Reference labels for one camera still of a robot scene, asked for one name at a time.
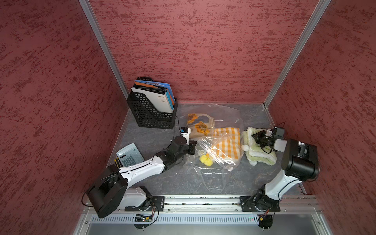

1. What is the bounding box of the green white fluffy blanket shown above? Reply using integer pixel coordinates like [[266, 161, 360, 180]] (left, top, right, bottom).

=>
[[241, 127, 277, 166]]

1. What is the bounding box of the orange white checkered blanket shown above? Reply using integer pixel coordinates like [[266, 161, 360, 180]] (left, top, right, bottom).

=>
[[207, 127, 243, 166]]

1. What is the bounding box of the clear plastic vacuum bag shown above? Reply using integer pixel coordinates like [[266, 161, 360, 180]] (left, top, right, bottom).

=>
[[181, 104, 244, 193]]

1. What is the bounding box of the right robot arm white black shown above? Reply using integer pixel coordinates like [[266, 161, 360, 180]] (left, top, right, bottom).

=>
[[243, 126, 320, 212]]

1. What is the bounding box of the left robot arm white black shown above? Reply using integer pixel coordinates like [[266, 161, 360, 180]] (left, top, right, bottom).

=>
[[86, 136, 197, 218]]

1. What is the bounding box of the beige orange blue patterned blanket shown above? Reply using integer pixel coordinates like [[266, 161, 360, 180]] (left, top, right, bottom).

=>
[[187, 113, 215, 139]]

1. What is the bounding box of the black mesh file holder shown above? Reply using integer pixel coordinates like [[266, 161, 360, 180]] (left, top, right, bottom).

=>
[[127, 77, 178, 129]]

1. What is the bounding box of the grey desk calculator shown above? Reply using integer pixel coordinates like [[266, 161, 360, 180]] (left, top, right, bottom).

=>
[[115, 143, 144, 167]]

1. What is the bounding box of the white booklet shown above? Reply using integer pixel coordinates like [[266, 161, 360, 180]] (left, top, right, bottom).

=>
[[131, 87, 173, 113]]

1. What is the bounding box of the blue folder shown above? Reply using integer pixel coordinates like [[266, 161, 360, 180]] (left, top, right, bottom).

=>
[[135, 80, 176, 106]]

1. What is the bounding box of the orange folder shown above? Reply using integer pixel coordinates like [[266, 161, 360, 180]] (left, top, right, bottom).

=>
[[134, 82, 165, 89]]

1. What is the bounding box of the right corner aluminium profile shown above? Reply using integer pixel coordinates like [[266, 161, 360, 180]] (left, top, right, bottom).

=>
[[263, 0, 331, 108]]

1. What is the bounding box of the corner aluminium profile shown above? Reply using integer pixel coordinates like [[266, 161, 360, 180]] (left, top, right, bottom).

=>
[[263, 0, 331, 108], [79, 0, 129, 99]]

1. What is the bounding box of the left corner aluminium profile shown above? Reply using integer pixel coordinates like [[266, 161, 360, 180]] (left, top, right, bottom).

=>
[[79, 0, 129, 99]]

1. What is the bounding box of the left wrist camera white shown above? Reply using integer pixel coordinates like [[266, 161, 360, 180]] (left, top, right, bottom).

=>
[[180, 127, 191, 145]]

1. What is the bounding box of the aluminium front rail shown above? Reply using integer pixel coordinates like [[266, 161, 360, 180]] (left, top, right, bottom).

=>
[[83, 193, 321, 214]]

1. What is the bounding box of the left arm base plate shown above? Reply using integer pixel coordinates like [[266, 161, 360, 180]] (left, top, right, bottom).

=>
[[124, 196, 165, 213]]

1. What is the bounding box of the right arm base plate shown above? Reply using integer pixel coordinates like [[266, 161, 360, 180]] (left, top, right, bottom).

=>
[[240, 195, 281, 213]]

